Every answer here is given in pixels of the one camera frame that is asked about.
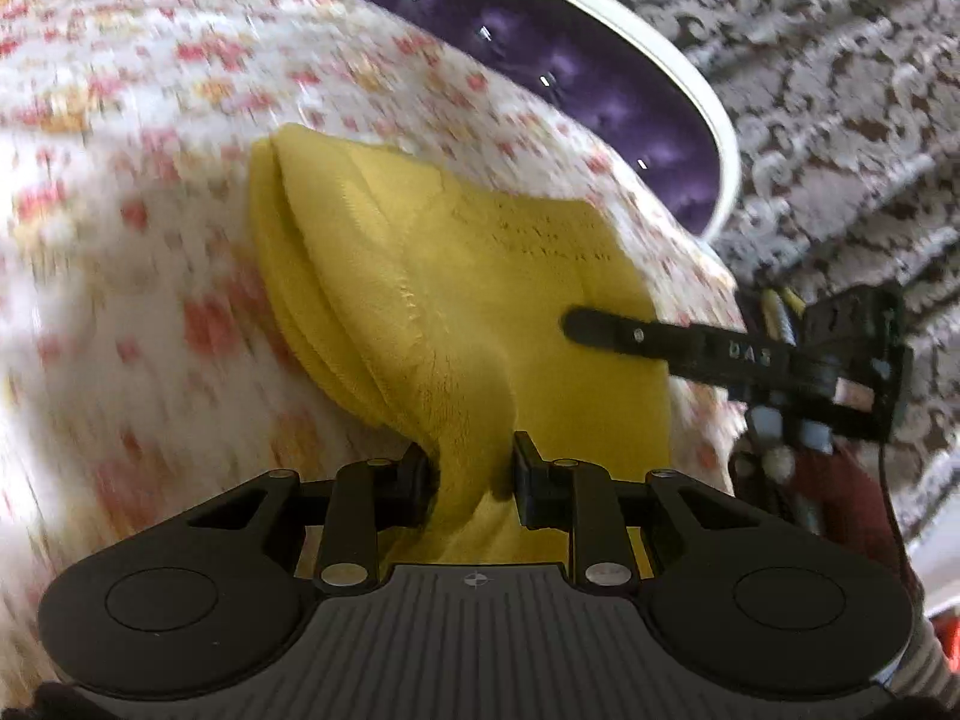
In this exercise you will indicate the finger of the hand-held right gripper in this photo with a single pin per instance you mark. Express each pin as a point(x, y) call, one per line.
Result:
point(622, 331)

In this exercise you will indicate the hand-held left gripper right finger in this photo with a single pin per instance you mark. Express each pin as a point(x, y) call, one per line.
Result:
point(525, 476)

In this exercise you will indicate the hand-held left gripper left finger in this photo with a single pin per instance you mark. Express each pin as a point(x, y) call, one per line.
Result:
point(414, 484)

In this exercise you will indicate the yellow knit garment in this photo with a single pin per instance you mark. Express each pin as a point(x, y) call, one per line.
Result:
point(450, 277)

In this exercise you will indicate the person's right forearm red sleeve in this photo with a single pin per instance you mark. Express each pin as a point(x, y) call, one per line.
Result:
point(862, 510)

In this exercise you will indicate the floral blanket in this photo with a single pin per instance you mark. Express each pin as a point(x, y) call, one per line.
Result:
point(135, 240)

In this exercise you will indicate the purple tufted headboard white frame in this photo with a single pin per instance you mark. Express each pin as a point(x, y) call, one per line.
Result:
point(570, 67)

